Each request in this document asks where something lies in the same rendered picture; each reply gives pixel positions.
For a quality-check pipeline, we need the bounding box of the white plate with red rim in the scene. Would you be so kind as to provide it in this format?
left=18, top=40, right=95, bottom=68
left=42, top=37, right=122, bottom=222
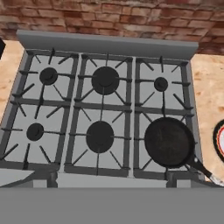
left=212, top=118, right=224, bottom=165

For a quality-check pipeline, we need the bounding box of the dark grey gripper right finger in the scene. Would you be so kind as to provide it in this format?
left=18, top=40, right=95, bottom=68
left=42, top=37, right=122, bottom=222
left=166, top=171, right=216, bottom=188

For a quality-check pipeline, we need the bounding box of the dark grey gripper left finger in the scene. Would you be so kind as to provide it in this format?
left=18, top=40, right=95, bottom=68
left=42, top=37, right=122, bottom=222
left=12, top=171, right=59, bottom=188

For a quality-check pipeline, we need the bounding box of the black frying pan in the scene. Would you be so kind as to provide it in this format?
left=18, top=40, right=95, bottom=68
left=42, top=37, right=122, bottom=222
left=143, top=116, right=224, bottom=187

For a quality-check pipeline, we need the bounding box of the grey gas stove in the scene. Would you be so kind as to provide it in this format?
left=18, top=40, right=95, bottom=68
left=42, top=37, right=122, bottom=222
left=0, top=29, right=206, bottom=188

